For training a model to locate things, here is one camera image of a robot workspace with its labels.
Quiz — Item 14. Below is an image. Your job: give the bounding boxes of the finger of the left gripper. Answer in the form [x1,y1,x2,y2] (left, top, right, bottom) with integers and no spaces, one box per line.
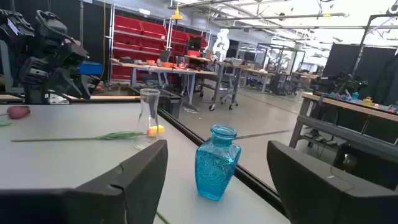
[79,73,102,95]
[47,67,91,100]

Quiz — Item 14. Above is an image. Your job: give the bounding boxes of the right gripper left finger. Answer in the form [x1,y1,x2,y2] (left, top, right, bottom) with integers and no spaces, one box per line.
[0,139,169,224]

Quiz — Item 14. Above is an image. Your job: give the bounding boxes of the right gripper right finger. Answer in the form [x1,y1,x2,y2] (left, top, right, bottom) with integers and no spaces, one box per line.
[266,139,398,224]

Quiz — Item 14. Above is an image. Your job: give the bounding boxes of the yellow artificial tulip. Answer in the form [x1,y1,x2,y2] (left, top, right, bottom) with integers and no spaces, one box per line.
[11,124,165,143]

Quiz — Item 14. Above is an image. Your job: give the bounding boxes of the clear glass vase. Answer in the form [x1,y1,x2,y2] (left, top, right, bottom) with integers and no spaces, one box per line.
[134,88,161,151]

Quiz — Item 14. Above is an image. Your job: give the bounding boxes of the blue textured glass vase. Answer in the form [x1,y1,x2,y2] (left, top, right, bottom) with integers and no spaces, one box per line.
[194,124,242,202]

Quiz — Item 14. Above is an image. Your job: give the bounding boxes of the blue storage bin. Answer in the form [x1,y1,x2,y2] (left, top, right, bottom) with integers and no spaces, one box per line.
[79,61,104,77]

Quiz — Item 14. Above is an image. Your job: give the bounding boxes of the red bin storage shelf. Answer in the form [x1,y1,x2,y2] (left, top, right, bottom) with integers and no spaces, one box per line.
[109,4,212,85]

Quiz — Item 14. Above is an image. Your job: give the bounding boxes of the wooden top workbench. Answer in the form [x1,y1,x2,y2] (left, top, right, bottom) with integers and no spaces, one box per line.
[111,58,218,106]

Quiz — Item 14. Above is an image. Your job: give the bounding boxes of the wooden top metal table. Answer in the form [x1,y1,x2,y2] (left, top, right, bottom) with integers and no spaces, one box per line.
[289,92,398,162]

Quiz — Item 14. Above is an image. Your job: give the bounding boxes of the workbench on casters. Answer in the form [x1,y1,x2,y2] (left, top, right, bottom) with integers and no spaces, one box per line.
[198,60,246,111]

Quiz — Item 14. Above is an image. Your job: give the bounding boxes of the black partition panel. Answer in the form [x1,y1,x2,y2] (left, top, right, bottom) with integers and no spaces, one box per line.
[322,43,398,106]

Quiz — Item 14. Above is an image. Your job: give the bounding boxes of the yellow ceiling cable reel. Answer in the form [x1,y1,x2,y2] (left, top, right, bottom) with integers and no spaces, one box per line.
[171,2,183,21]

